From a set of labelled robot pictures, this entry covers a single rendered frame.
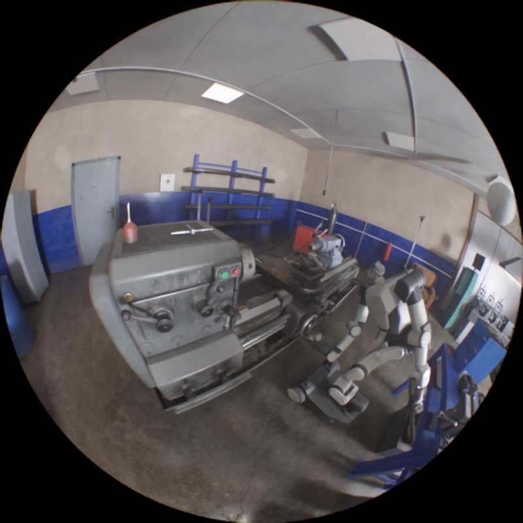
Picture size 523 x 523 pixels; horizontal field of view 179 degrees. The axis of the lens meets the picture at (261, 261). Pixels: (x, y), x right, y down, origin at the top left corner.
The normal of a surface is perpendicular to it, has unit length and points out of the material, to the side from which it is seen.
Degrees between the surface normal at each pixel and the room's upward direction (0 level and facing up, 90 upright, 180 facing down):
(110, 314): 90
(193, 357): 32
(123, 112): 90
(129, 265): 45
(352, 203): 90
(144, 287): 90
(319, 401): 0
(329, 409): 0
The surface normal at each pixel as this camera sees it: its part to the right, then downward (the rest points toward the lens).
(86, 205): 0.65, 0.41
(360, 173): -0.75, 0.17
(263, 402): 0.15, -0.89
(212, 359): 0.48, -0.54
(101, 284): 0.57, -0.32
